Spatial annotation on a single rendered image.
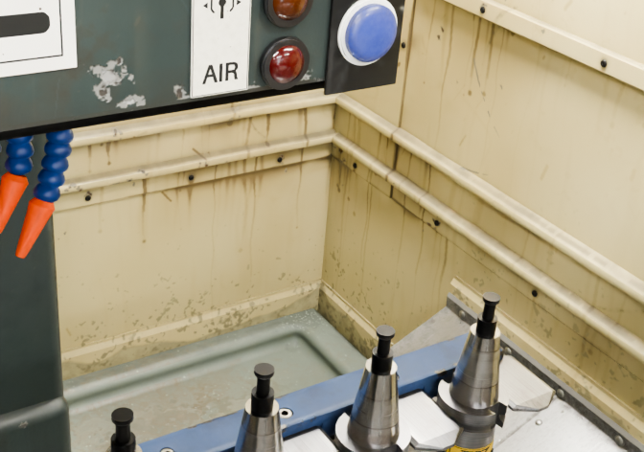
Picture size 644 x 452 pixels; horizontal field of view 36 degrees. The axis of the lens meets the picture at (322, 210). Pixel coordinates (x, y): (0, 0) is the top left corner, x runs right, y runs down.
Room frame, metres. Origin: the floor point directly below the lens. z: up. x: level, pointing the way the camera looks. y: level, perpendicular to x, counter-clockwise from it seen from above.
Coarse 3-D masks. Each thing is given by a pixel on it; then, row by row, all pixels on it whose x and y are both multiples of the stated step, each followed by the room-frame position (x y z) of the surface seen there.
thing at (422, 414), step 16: (400, 400) 0.70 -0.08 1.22; (416, 400) 0.71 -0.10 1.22; (432, 400) 0.71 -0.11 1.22; (400, 416) 0.68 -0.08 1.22; (416, 416) 0.68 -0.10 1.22; (432, 416) 0.69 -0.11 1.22; (448, 416) 0.69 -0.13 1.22; (416, 432) 0.66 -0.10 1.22; (432, 432) 0.67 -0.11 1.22; (448, 432) 0.67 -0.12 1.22; (416, 448) 0.65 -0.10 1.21; (432, 448) 0.65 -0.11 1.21; (448, 448) 0.65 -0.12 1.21
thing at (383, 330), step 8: (384, 328) 0.65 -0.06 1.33; (392, 328) 0.65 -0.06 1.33; (384, 336) 0.64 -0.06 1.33; (392, 336) 0.64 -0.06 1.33; (384, 344) 0.64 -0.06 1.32; (376, 352) 0.65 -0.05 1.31; (384, 352) 0.65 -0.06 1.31; (392, 352) 0.65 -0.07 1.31; (376, 360) 0.64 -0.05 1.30; (384, 360) 0.64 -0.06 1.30; (392, 360) 0.65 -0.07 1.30; (376, 368) 0.64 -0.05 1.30; (384, 368) 0.64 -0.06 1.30
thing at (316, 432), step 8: (304, 432) 0.65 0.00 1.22; (312, 432) 0.65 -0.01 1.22; (320, 432) 0.65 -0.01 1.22; (288, 440) 0.64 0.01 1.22; (296, 440) 0.64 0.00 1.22; (304, 440) 0.64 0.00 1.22; (312, 440) 0.64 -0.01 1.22; (320, 440) 0.64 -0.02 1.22; (328, 440) 0.64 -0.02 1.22; (288, 448) 0.63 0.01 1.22; (296, 448) 0.63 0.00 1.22; (304, 448) 0.63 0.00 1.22; (312, 448) 0.63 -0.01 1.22; (320, 448) 0.63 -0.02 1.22; (328, 448) 0.63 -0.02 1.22; (336, 448) 0.63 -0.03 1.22
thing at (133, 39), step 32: (96, 0) 0.41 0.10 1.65; (128, 0) 0.42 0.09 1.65; (160, 0) 0.43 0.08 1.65; (256, 0) 0.46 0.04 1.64; (320, 0) 0.48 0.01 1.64; (96, 32) 0.41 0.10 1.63; (128, 32) 0.42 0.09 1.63; (160, 32) 0.43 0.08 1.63; (256, 32) 0.46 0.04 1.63; (288, 32) 0.47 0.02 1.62; (320, 32) 0.48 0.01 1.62; (96, 64) 0.41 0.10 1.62; (128, 64) 0.42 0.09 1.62; (160, 64) 0.43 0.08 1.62; (256, 64) 0.46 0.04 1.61; (320, 64) 0.48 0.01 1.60; (0, 96) 0.39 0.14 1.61; (32, 96) 0.39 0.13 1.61; (64, 96) 0.40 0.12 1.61; (96, 96) 0.41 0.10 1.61; (128, 96) 0.42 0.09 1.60; (160, 96) 0.43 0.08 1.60; (224, 96) 0.45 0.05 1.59; (256, 96) 0.46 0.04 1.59; (0, 128) 0.39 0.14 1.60; (32, 128) 0.40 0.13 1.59; (64, 128) 0.41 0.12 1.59
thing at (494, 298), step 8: (488, 296) 0.71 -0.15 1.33; (496, 296) 0.71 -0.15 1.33; (488, 304) 0.71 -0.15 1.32; (496, 304) 0.71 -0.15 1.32; (480, 312) 0.72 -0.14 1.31; (488, 312) 0.71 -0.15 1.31; (480, 320) 0.71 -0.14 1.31; (488, 320) 0.71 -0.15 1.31; (496, 320) 0.71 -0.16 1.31; (480, 328) 0.71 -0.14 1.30; (488, 328) 0.70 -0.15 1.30
